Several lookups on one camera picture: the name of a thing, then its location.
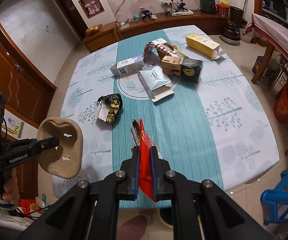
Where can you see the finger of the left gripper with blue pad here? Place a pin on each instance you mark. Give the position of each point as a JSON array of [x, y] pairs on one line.
[[46, 144]]

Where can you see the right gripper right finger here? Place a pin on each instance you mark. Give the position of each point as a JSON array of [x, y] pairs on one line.
[[161, 188]]

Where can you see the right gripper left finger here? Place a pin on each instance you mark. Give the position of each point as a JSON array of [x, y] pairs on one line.
[[130, 186]]

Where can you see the red snack wrapper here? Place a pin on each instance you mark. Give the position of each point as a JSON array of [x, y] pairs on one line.
[[144, 142]]

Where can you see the round trash bin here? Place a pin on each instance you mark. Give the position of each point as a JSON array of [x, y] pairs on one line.
[[166, 216]]

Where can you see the brown wooden door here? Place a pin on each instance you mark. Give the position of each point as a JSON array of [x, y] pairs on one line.
[[27, 91]]

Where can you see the black gold crumpled wrapper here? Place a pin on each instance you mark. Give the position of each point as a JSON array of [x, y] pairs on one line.
[[108, 108]]

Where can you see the teal white tablecloth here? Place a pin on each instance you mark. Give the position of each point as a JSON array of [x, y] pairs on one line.
[[215, 129]]

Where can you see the grey foil pouch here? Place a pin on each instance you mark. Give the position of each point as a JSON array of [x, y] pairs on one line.
[[153, 77]]

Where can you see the white purple small box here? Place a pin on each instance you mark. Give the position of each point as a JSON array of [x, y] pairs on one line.
[[128, 66]]

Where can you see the brown green carton box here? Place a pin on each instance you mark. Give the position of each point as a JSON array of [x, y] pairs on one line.
[[189, 69]]

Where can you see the wooden tv cabinet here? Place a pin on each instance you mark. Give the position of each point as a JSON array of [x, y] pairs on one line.
[[211, 24]]

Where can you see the blue plastic stool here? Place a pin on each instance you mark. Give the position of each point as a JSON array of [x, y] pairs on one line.
[[276, 200]]

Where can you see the red white crumpled package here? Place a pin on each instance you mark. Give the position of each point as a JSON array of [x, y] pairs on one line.
[[162, 47]]

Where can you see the yellow long box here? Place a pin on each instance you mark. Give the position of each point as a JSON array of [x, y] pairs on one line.
[[204, 45]]

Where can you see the black stacked pot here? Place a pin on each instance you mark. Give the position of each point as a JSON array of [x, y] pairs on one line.
[[230, 34]]

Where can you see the side table with cloth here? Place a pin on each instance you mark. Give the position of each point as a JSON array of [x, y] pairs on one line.
[[273, 32]]

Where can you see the children's wall poster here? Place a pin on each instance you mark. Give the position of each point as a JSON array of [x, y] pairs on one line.
[[12, 124]]

